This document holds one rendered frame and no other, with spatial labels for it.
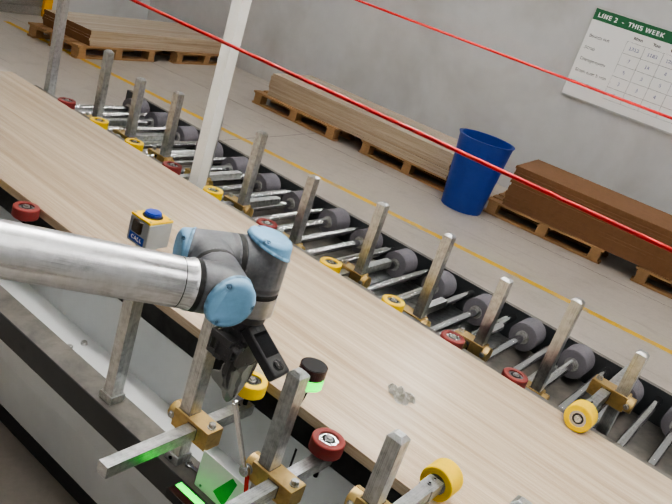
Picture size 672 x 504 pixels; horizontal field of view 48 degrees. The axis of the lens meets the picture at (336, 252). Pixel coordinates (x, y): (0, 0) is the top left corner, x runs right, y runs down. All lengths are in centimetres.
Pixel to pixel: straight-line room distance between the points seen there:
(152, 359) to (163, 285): 101
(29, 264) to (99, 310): 121
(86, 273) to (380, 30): 839
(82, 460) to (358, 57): 756
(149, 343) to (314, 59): 792
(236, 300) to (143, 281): 15
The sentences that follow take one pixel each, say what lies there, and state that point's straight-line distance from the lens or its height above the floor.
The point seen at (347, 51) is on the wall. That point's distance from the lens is 961.
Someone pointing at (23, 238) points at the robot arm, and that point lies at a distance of 115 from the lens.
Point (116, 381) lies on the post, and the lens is 198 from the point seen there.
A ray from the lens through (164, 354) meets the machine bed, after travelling 215.
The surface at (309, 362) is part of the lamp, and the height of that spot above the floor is 111.
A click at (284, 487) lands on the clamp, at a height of 87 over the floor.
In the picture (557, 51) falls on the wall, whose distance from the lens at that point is 859.
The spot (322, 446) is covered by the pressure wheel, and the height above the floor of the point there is 91.
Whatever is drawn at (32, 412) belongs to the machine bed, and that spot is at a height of 19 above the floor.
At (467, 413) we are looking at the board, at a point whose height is 90.
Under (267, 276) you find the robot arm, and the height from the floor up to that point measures 131.
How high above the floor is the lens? 190
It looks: 21 degrees down
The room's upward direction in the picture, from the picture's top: 18 degrees clockwise
